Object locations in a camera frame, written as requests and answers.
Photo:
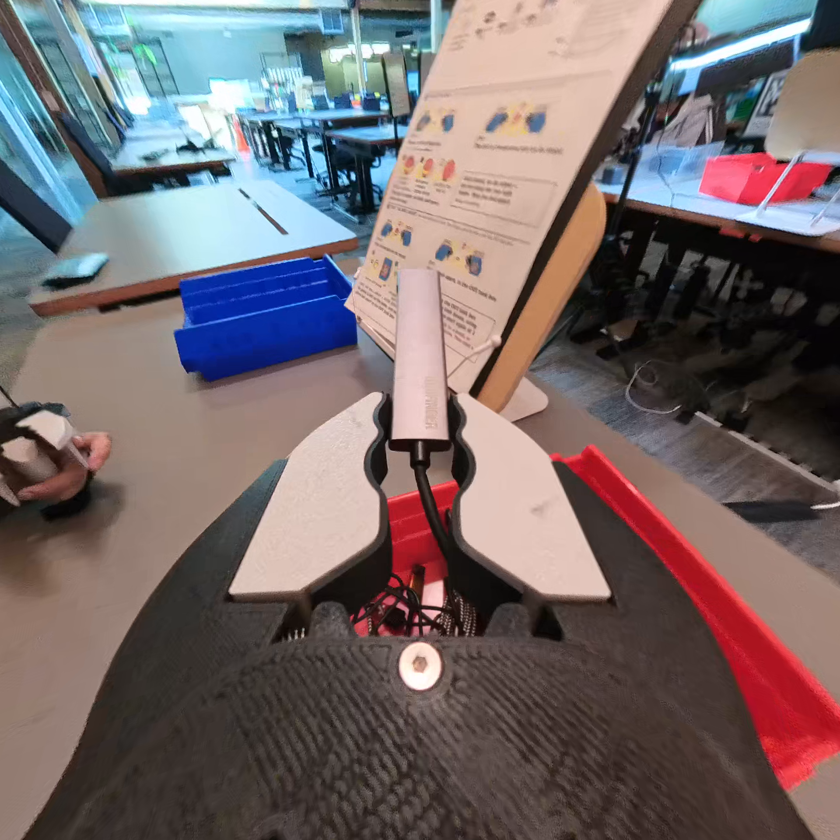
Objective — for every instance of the dark phone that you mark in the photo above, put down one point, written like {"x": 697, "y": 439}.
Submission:
{"x": 75, "y": 270}

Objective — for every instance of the grey table with wooden edge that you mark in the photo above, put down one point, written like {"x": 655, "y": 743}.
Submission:
{"x": 184, "y": 236}

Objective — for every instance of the orange traffic cone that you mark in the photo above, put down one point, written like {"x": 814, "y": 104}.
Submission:
{"x": 243, "y": 134}

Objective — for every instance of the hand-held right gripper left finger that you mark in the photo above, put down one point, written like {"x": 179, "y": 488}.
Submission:
{"x": 315, "y": 505}

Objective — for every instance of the person's left hand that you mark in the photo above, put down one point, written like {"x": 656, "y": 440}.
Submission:
{"x": 92, "y": 453}

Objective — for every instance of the red plastic bin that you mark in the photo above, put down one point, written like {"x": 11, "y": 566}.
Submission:
{"x": 761, "y": 178}
{"x": 722, "y": 623}

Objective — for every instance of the grey usb hub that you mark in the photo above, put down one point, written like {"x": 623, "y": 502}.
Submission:
{"x": 420, "y": 354}

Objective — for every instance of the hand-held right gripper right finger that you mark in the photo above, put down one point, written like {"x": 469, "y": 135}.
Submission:
{"x": 531, "y": 512}

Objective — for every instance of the printed instruction sheet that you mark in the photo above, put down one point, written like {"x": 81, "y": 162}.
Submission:
{"x": 499, "y": 164}

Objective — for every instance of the black backing board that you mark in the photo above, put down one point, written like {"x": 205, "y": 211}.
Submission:
{"x": 630, "y": 105}

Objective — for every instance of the wooden document stand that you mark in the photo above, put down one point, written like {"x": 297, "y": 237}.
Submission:
{"x": 564, "y": 275}
{"x": 807, "y": 105}

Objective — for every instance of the blue plastic bin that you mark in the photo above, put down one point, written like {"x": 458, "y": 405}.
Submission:
{"x": 262, "y": 328}

